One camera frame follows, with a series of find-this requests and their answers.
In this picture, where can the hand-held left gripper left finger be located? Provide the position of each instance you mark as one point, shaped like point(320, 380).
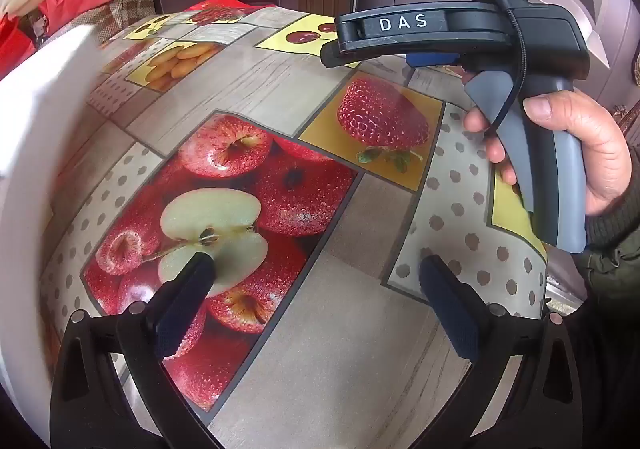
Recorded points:
point(182, 304)

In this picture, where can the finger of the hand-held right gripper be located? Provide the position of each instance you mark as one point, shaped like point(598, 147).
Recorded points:
point(432, 60)
point(340, 55)

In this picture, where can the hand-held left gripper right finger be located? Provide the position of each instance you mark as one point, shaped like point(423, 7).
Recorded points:
point(452, 314)

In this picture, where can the white foam tray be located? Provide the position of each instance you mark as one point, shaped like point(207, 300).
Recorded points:
point(40, 104)

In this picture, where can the person's right forearm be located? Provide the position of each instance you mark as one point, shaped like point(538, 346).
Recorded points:
point(615, 239)

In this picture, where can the person's right hand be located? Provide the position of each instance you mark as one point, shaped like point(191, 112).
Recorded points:
point(595, 144)

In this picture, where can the red printed plastic bag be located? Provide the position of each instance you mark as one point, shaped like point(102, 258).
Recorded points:
point(220, 11)

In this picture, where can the plaid blanket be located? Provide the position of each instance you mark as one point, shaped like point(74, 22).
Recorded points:
point(125, 9)

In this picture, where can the red tote bag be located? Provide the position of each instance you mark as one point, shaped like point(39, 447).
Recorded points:
point(12, 41)

